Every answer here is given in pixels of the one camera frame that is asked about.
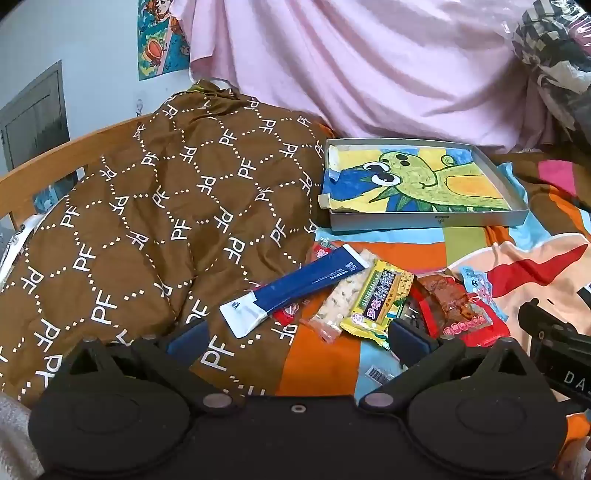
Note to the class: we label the shallow grey box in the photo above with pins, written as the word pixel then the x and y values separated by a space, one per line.
pixel 415 222

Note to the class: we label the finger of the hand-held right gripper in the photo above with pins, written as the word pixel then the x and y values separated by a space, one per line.
pixel 545 318

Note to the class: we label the red dried snack packet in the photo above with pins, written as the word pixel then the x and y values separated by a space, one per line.
pixel 455 304

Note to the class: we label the small red white packet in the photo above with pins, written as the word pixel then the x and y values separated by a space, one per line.
pixel 323 250

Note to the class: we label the clear bag of clothes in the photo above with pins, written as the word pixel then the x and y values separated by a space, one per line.
pixel 554 60

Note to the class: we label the long blue packet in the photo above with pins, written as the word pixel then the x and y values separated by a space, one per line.
pixel 300 286

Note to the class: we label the wooden bed frame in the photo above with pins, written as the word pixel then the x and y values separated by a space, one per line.
pixel 46 168

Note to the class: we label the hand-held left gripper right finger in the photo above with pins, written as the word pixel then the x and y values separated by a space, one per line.
pixel 408 344

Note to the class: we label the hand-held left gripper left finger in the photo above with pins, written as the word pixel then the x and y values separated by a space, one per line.
pixel 187 342

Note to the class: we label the white printed cloth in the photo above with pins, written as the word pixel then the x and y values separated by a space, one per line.
pixel 14 249

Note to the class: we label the red braised egg packet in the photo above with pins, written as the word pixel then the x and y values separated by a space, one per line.
pixel 287 314

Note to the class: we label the yellow snack packet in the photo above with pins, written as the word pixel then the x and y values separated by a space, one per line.
pixel 374 304

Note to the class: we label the colourful printed bedsheet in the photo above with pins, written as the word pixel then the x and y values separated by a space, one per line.
pixel 415 251

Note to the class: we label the brown patterned quilt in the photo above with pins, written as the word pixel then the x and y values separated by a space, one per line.
pixel 138 207

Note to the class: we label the grey wall panel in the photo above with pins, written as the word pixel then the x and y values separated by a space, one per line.
pixel 37 120

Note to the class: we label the clear nougat packet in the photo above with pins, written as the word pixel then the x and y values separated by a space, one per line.
pixel 339 300

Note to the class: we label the small light blue packet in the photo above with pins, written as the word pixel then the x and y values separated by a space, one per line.
pixel 478 284

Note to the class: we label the pink hanging cloth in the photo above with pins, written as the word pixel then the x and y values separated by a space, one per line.
pixel 369 69

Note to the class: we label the cartoon wall poster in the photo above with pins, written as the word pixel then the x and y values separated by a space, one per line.
pixel 161 41

